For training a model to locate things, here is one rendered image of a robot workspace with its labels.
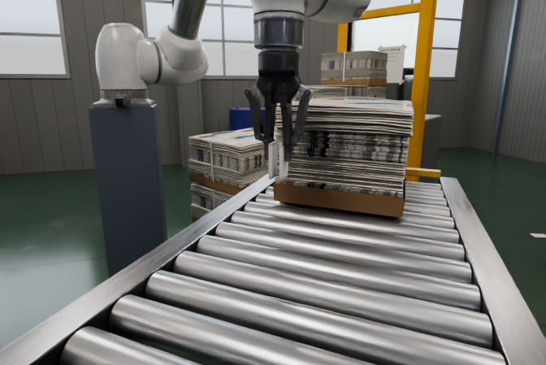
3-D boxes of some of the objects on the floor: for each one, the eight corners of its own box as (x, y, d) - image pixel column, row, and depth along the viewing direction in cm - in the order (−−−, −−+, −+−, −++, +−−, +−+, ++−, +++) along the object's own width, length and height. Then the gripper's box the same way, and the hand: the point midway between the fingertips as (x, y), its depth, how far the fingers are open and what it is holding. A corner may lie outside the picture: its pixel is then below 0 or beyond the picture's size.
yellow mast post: (400, 217, 273) (422, -29, 232) (404, 215, 280) (426, -26, 238) (411, 220, 267) (436, -33, 226) (414, 217, 274) (439, -29, 233)
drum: (263, 160, 478) (263, 106, 461) (273, 169, 429) (273, 108, 412) (227, 162, 465) (226, 106, 448) (233, 171, 416) (231, 109, 399)
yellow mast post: (331, 199, 315) (339, -12, 274) (335, 197, 322) (344, -10, 281) (339, 202, 309) (349, -14, 268) (344, 199, 316) (354, -12, 275)
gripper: (322, 51, 60) (318, 176, 66) (250, 54, 66) (252, 170, 71) (312, 47, 54) (309, 187, 59) (232, 49, 59) (236, 179, 64)
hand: (278, 160), depth 64 cm, fingers closed
